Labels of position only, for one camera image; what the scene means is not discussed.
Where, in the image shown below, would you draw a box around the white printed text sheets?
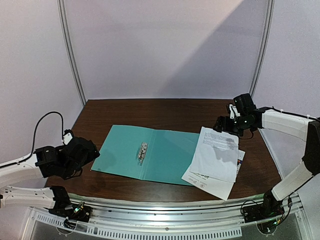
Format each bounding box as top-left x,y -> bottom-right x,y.
189,127 -> 239,183

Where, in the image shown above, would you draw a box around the teal file folder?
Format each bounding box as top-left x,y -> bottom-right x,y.
91,125 -> 199,186

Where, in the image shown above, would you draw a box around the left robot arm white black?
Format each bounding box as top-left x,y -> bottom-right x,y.
0,137 -> 100,217

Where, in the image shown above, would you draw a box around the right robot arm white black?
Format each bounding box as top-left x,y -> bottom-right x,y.
213,93 -> 320,221

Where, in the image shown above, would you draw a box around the metal folder clip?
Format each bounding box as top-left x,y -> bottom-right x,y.
137,142 -> 148,164

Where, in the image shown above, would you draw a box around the colourful printed brochure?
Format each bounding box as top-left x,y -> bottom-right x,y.
181,150 -> 245,201

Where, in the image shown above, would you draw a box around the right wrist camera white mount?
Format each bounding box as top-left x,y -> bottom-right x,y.
226,103 -> 241,119

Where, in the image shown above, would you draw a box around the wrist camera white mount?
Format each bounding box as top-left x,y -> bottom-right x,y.
226,103 -> 241,119
62,129 -> 74,145

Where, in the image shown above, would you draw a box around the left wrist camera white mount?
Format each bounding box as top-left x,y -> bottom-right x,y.
62,129 -> 74,145

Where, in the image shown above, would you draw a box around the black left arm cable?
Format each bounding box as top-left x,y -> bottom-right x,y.
14,111 -> 65,166

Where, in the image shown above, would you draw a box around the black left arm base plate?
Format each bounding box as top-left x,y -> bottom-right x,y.
48,201 -> 93,223

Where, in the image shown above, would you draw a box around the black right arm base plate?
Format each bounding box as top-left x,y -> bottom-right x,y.
240,200 -> 291,226

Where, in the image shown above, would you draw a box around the aluminium front rail frame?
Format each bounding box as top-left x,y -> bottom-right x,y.
22,194 -> 313,240

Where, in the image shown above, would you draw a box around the right aluminium wall post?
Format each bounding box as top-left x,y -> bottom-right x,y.
249,0 -> 275,98

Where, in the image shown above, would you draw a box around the aluminium wall post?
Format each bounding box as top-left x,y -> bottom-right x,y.
57,0 -> 87,107
249,0 -> 275,98

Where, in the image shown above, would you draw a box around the left aluminium wall post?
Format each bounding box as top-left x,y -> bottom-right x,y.
57,0 -> 87,107

